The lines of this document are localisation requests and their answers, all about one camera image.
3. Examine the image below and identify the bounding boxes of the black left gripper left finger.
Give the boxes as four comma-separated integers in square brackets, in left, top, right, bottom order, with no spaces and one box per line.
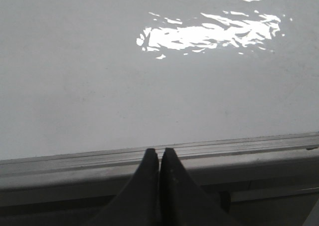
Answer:
[84,149,159,226]

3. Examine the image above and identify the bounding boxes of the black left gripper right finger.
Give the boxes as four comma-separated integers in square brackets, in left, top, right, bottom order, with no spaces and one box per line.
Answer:
[159,148,240,226]

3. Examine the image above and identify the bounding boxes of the white whiteboard with aluminium frame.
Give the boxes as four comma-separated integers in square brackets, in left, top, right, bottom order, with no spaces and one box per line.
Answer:
[0,0,319,226]

